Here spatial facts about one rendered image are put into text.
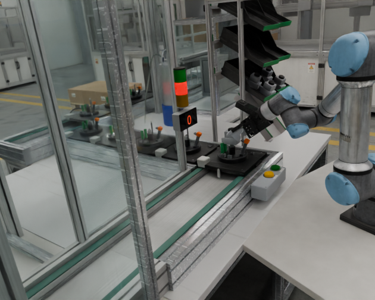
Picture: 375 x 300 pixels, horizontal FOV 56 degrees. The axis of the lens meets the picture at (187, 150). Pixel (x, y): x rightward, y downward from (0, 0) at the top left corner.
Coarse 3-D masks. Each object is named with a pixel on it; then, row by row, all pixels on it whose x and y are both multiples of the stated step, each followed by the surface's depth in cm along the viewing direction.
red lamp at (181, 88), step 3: (174, 84) 141; (177, 84) 139; (180, 84) 139; (183, 84) 139; (186, 84) 141; (177, 87) 140; (180, 87) 139; (183, 87) 140; (186, 87) 141; (177, 90) 140; (180, 90) 140; (183, 90) 140; (186, 90) 141; (177, 93) 141; (180, 93) 140; (183, 93) 140; (186, 93) 141
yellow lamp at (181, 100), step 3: (177, 96) 141; (180, 96) 141; (183, 96) 141; (186, 96) 142; (177, 99) 142; (180, 99) 141; (183, 99) 141; (186, 99) 142; (177, 102) 143; (180, 102) 142; (183, 102) 142; (186, 102) 142; (177, 105) 143; (180, 105) 142; (183, 105) 142; (186, 105) 143
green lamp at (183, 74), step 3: (174, 72) 138; (177, 72) 137; (180, 72) 137; (183, 72) 138; (174, 75) 138; (177, 75) 138; (180, 75) 138; (183, 75) 138; (174, 78) 139; (177, 78) 138; (180, 78) 138; (183, 78) 138; (174, 81) 140; (177, 81) 139; (180, 81) 138; (183, 81) 139
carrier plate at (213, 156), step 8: (216, 152) 170; (248, 152) 167; (256, 152) 166; (264, 152) 165; (216, 160) 162; (248, 160) 159; (256, 160) 158; (208, 168) 158; (216, 168) 156; (224, 168) 153; (232, 168) 152; (240, 168) 151; (248, 168) 151
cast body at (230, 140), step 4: (232, 128) 158; (224, 132) 158; (224, 136) 159; (228, 136) 158; (224, 140) 159; (228, 140) 158; (232, 140) 157; (236, 140) 157; (232, 144) 158; (236, 144) 157
